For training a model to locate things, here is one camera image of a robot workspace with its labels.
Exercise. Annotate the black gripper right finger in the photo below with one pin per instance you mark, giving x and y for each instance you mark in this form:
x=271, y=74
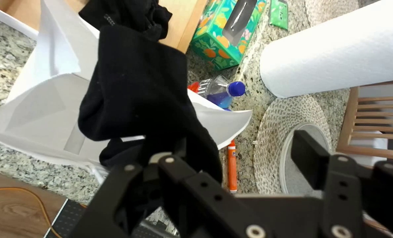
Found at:
x=357, y=201

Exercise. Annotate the green tissue box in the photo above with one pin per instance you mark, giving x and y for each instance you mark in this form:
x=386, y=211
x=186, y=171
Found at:
x=225, y=31

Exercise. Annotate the round woven placemat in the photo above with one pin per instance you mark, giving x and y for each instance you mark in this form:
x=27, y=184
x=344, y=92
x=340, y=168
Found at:
x=274, y=170

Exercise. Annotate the wooden chair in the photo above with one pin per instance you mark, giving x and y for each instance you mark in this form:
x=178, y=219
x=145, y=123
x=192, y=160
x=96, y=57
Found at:
x=368, y=117

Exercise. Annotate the glass plate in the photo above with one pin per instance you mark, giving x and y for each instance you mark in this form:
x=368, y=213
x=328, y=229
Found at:
x=299, y=163

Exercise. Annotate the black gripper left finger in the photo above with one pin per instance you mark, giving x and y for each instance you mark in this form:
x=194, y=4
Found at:
x=195, y=204

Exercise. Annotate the water bottle middle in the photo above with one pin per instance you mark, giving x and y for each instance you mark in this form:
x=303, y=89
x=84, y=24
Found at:
x=218, y=92

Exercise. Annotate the orange marker pen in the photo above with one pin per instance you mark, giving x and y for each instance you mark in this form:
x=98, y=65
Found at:
x=231, y=167

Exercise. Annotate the white paper towel roll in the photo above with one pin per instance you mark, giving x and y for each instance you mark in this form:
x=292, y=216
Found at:
x=348, y=51

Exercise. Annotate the grey floor mat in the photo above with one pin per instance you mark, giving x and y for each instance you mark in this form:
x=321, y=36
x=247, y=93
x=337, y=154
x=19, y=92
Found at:
x=70, y=212

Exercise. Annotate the green sponge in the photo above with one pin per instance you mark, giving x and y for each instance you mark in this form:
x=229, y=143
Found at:
x=279, y=14

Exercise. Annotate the white paper bag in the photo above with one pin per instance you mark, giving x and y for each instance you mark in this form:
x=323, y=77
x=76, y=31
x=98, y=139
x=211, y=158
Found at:
x=41, y=114

